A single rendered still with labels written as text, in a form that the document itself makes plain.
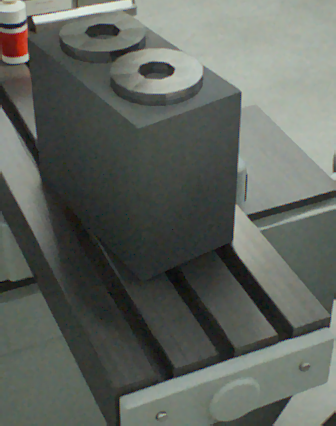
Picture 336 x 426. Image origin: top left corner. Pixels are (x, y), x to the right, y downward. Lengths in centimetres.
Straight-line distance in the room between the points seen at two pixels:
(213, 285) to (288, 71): 239
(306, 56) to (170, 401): 263
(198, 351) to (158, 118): 22
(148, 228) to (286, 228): 53
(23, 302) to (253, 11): 259
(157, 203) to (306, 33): 271
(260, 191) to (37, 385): 44
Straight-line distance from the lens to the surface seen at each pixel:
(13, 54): 132
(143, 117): 84
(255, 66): 331
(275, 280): 95
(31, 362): 136
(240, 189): 131
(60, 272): 95
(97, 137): 90
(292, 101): 311
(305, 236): 143
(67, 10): 143
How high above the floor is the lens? 158
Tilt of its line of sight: 37 degrees down
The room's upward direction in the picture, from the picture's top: straight up
